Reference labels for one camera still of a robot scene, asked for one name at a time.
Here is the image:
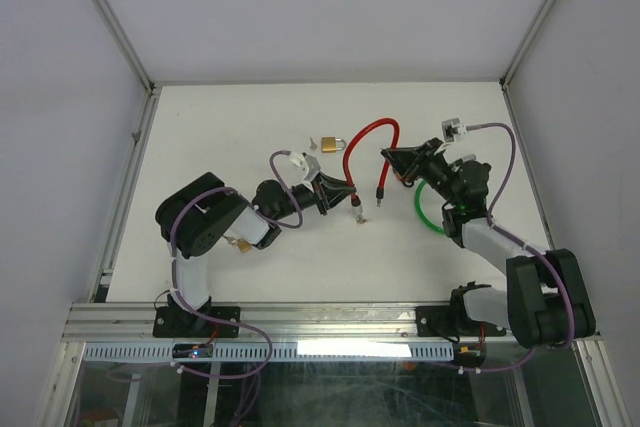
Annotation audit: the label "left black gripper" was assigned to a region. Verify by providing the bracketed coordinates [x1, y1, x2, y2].
[271, 173, 356, 222]

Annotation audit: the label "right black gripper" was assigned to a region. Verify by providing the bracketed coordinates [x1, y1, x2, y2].
[380, 137, 460, 207]

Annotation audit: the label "red cable lock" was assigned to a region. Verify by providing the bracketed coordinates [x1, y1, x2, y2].
[342, 117, 401, 219]

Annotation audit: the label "red lock keys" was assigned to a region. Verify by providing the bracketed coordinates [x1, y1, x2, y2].
[356, 215, 371, 225]

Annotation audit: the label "green cable lock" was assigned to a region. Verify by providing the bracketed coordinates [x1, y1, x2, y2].
[413, 181, 445, 235]

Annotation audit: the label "large brass padlock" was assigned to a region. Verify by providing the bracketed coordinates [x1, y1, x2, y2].
[320, 136, 347, 153]

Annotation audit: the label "small brass padlock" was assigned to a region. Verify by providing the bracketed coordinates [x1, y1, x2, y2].
[234, 239, 252, 253]

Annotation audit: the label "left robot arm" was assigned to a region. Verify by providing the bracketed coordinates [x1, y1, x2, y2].
[153, 172, 356, 339]

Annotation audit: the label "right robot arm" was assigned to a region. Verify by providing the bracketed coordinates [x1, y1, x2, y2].
[381, 138, 596, 348]

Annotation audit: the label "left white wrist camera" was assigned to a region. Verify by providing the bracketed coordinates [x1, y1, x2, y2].
[287, 151, 321, 189]

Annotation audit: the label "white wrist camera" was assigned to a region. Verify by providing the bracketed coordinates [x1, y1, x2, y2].
[441, 118, 468, 143]
[287, 151, 321, 189]

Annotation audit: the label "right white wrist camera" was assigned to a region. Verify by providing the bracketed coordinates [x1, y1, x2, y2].
[441, 118, 468, 143]

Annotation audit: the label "right black mount plate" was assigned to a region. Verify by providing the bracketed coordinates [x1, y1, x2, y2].
[415, 305, 456, 337]

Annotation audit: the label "black mount plate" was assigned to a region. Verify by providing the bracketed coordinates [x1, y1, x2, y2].
[152, 303, 241, 339]
[415, 305, 456, 337]

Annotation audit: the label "left black mount plate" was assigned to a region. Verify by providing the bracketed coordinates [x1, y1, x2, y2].
[152, 303, 241, 339]

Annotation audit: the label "slotted cable duct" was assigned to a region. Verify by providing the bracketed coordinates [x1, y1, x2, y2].
[83, 339, 454, 363]

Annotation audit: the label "right aluminium frame post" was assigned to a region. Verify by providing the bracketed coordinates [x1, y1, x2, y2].
[499, 0, 558, 90]

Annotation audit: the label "aluminium frame post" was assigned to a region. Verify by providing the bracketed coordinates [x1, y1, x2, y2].
[91, 0, 155, 93]
[499, 0, 558, 90]

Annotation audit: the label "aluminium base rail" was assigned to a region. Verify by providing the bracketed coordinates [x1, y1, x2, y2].
[62, 299, 599, 346]

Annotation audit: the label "left aluminium frame post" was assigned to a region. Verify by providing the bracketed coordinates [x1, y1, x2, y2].
[91, 0, 155, 93]

